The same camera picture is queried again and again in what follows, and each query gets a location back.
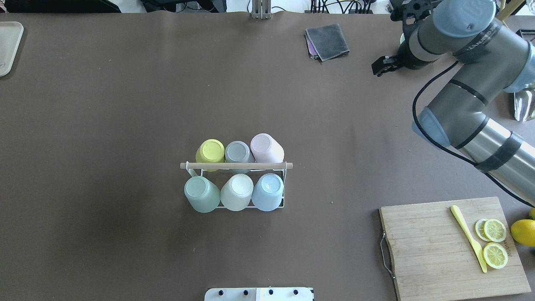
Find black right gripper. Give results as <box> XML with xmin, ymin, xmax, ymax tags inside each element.
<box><xmin>371</xmin><ymin>41</ymin><xmax>437</xmax><ymax>77</ymax></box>

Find pink plastic cup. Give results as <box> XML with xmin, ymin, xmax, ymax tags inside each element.
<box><xmin>250</xmin><ymin>133</ymin><xmax>285</xmax><ymax>163</ymax></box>

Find green plastic cup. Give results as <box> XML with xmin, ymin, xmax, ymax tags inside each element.
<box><xmin>184</xmin><ymin>176</ymin><xmax>220</xmax><ymax>213</ymax></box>

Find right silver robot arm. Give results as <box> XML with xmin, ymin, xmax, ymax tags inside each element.
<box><xmin>372</xmin><ymin>0</ymin><xmax>534</xmax><ymax>207</ymax></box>

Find grey plastic cup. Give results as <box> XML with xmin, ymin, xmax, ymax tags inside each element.
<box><xmin>225</xmin><ymin>140</ymin><xmax>256</xmax><ymax>163</ymax></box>

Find light blue plastic cup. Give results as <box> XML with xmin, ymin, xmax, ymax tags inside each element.
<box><xmin>252</xmin><ymin>173</ymin><xmax>283</xmax><ymax>212</ymax></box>

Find yellow plastic cup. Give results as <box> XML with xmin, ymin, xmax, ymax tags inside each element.
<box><xmin>195</xmin><ymin>139</ymin><xmax>225</xmax><ymax>163</ymax></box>

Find white plastic cup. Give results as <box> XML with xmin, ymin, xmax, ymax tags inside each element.
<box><xmin>220</xmin><ymin>174</ymin><xmax>254</xmax><ymax>212</ymax></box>

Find grey folded cloth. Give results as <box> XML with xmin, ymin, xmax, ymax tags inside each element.
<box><xmin>304</xmin><ymin>23</ymin><xmax>350</xmax><ymax>62</ymax></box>

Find wooden mug tree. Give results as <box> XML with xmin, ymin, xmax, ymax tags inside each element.
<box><xmin>495</xmin><ymin>0</ymin><xmax>525</xmax><ymax>21</ymax></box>

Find metal scoop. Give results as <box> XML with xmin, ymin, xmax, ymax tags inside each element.
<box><xmin>513</xmin><ymin>88</ymin><xmax>535</xmax><ymax>122</ymax></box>

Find wine glass rack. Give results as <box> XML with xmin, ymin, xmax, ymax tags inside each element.
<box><xmin>516</xmin><ymin>29</ymin><xmax>535</xmax><ymax>43</ymax></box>

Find yellow plastic knife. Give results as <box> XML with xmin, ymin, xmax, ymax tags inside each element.
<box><xmin>450</xmin><ymin>204</ymin><xmax>488</xmax><ymax>273</ymax></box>

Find lemon slice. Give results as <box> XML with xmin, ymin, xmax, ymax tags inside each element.
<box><xmin>474</xmin><ymin>219</ymin><xmax>507</xmax><ymax>242</ymax></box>
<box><xmin>483</xmin><ymin>242</ymin><xmax>508</xmax><ymax>269</ymax></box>

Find wooden cutting board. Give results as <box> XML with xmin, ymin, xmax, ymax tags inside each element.
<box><xmin>380</xmin><ymin>197</ymin><xmax>531</xmax><ymax>301</ymax></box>

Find yellow lemon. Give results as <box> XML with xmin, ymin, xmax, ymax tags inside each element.
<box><xmin>510</xmin><ymin>219</ymin><xmax>535</xmax><ymax>247</ymax></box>
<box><xmin>528</xmin><ymin>208</ymin><xmax>535</xmax><ymax>220</ymax></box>

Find beige tray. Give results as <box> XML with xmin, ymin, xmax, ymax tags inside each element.
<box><xmin>0</xmin><ymin>21</ymin><xmax>24</xmax><ymax>77</ymax></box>

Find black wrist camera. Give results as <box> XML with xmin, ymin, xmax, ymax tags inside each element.
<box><xmin>389</xmin><ymin>0</ymin><xmax>436</xmax><ymax>24</ymax></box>

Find white wire cup holder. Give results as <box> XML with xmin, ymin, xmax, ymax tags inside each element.
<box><xmin>180</xmin><ymin>162</ymin><xmax>293</xmax><ymax>213</ymax></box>

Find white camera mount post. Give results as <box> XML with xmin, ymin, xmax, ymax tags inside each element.
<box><xmin>204</xmin><ymin>286</ymin><xmax>315</xmax><ymax>301</ymax></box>

